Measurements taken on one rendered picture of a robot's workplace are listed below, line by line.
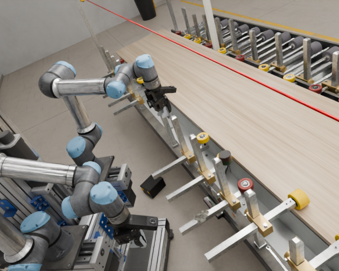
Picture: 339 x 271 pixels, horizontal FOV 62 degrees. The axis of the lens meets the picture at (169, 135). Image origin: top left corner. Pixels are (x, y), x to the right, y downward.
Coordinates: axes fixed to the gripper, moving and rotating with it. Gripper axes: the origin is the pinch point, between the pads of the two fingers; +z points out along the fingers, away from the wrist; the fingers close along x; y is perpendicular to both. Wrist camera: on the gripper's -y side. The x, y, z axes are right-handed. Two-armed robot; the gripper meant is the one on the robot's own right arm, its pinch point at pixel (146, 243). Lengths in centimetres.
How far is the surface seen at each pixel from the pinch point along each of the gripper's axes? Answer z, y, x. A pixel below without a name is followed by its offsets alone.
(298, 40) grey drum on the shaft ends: 30, -140, -187
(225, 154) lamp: 1, -41, -38
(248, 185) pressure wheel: 24, -48, -34
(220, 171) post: 8, -36, -35
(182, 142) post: 22, -18, -81
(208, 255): 18.2, -21.1, 0.5
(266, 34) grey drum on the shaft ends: 30, -122, -223
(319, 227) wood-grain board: 25, -69, -4
